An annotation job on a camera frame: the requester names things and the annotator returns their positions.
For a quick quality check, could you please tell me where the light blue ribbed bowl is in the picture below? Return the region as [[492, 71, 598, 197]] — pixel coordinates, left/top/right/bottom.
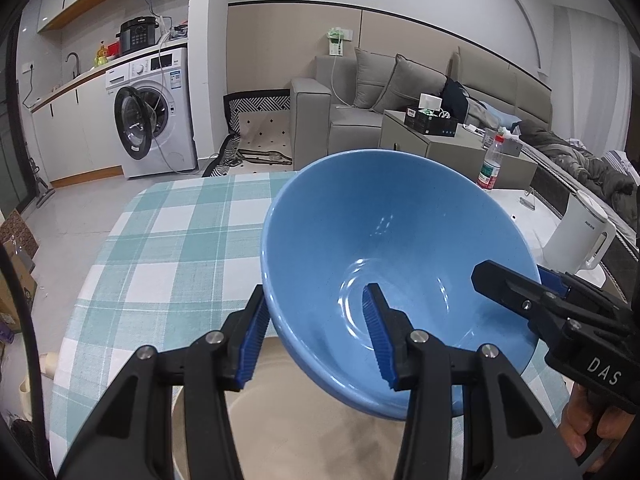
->
[[260, 150, 539, 420]]

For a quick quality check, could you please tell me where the beige plate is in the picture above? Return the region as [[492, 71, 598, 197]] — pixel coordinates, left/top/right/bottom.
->
[[170, 336, 457, 480]]

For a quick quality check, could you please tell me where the kitchen faucet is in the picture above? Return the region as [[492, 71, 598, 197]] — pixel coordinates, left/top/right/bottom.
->
[[65, 52, 80, 79]]

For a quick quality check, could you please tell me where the person's right hand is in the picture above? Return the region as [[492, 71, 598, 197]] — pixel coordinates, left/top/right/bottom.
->
[[556, 383, 637, 474]]

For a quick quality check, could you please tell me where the white electric kettle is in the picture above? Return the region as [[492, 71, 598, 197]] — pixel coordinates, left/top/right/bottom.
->
[[542, 191, 616, 274]]

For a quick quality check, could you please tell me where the white marble side table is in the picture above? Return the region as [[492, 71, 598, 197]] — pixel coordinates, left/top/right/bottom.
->
[[488, 188, 605, 286]]

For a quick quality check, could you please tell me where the grey blanket on bed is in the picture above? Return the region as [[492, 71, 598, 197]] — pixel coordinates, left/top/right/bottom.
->
[[515, 119, 638, 228]]

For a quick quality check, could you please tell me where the grey cabinet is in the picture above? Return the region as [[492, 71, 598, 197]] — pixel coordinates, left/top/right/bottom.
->
[[378, 110, 538, 190]]

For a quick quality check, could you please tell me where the plastic water bottle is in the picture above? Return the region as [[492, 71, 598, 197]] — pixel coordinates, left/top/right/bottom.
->
[[476, 133, 504, 190]]

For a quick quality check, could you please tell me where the cardboard box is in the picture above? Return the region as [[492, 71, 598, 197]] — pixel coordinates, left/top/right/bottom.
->
[[0, 236, 39, 334]]

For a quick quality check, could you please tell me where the teal checkered tablecloth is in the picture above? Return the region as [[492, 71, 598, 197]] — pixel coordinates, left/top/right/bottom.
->
[[49, 171, 572, 480]]

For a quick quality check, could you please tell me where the black organizer box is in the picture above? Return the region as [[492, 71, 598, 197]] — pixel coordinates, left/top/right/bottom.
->
[[404, 106, 458, 138]]

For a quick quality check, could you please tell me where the grey sofa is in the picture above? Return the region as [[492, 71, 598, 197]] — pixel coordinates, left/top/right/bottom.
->
[[290, 47, 552, 170]]

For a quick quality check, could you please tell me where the patterned floor mat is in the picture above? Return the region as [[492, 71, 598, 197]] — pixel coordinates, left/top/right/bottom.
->
[[203, 89, 293, 177]]

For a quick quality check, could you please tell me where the white washing machine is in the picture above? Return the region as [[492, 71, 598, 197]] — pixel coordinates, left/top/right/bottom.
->
[[105, 46, 198, 179]]

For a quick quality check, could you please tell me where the yellow oil bottle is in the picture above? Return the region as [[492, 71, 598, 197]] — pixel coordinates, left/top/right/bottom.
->
[[94, 41, 108, 67]]

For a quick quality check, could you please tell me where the black pressure cooker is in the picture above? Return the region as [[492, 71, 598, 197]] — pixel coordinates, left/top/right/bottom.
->
[[116, 16, 158, 55]]

